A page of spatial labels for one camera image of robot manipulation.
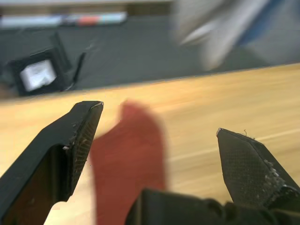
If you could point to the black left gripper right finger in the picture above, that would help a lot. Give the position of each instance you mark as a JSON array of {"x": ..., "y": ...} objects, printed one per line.
[{"x": 248, "y": 164}]

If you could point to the long flat multicoloured strip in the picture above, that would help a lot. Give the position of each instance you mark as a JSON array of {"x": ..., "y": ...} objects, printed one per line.
[{"x": 63, "y": 20}]

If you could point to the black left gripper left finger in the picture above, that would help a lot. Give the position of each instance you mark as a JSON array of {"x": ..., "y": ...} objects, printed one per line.
[{"x": 47, "y": 150}]

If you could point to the red sock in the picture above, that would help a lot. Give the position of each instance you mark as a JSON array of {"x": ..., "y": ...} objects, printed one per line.
[{"x": 131, "y": 159}]

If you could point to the black box with white label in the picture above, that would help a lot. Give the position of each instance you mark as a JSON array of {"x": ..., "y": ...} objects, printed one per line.
[{"x": 38, "y": 70}]

